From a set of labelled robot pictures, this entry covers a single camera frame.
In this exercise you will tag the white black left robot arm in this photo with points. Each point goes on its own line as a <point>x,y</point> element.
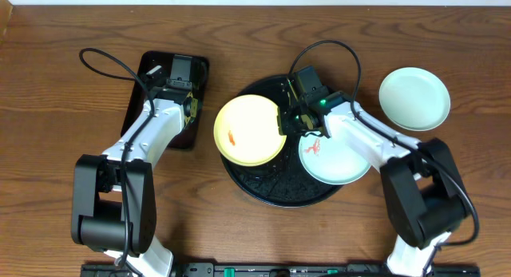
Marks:
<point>114,203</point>

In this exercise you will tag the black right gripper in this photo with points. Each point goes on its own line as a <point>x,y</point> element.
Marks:
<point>283,123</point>

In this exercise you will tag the round black tray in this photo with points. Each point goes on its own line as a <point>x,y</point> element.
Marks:
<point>282,181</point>

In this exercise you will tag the yellow plate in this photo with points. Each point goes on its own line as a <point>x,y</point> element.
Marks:
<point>246,131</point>

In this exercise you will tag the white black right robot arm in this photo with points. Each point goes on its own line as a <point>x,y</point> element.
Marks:
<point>425,198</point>

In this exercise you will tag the light green plate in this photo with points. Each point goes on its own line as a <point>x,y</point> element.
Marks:
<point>414,99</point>
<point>331,161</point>

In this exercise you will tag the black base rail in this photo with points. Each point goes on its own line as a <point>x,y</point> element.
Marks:
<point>210,270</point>

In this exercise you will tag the black rectangular tray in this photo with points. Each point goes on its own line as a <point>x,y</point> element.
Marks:
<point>186,139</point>

